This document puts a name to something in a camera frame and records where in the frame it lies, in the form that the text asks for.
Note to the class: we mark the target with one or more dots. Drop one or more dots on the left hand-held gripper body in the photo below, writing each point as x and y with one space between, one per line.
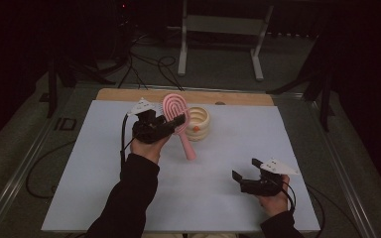
149 127

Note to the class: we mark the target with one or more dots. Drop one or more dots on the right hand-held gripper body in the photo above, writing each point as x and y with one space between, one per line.
261 185

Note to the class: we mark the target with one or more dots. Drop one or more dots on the pink hairbrush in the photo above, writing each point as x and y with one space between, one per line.
176 107

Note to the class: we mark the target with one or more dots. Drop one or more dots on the cream ribbed cup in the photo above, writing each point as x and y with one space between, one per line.
200 124

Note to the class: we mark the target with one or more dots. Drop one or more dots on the person's right hand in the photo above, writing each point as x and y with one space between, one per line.
274 202

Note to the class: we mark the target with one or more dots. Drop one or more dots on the person's left hand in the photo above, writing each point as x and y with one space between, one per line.
149 150

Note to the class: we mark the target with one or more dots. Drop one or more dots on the white table mat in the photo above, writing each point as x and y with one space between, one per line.
211 198

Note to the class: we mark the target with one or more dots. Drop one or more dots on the black stand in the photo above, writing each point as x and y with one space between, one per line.
52 89
325 99

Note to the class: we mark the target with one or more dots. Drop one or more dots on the white metal stand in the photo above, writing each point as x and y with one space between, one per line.
223 24

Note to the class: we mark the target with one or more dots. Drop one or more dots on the metal floor rail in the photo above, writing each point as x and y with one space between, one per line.
23 168
340 168

